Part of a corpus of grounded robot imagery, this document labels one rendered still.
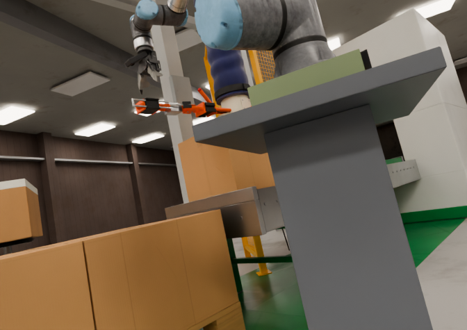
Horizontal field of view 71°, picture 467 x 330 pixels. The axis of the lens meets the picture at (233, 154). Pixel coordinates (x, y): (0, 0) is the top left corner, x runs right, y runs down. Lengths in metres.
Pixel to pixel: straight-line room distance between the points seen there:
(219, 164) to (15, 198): 1.55
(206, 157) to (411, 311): 1.18
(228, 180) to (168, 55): 1.85
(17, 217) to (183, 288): 1.59
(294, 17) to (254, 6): 0.12
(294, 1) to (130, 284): 1.00
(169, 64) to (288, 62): 2.33
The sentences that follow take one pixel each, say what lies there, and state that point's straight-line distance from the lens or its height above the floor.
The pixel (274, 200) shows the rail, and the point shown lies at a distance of 1.52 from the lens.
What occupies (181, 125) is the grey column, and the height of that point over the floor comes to 1.32.
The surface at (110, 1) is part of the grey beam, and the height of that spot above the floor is 3.10.
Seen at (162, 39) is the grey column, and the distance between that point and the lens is 3.24.
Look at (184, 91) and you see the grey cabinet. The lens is 3.04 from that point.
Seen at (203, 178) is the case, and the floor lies 0.72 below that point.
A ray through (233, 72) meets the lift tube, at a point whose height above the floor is 1.29.
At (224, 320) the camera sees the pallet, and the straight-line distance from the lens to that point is 1.48.
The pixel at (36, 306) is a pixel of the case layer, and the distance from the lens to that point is 1.14.
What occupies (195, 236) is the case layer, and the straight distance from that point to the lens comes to 1.38.
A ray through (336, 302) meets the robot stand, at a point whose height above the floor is 0.30.
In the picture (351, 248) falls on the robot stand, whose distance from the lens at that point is 0.79.
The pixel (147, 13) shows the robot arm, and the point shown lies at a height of 1.45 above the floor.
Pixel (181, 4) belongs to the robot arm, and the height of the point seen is 1.46.
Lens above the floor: 0.56
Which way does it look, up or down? 8 degrees up
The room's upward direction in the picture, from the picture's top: 12 degrees counter-clockwise
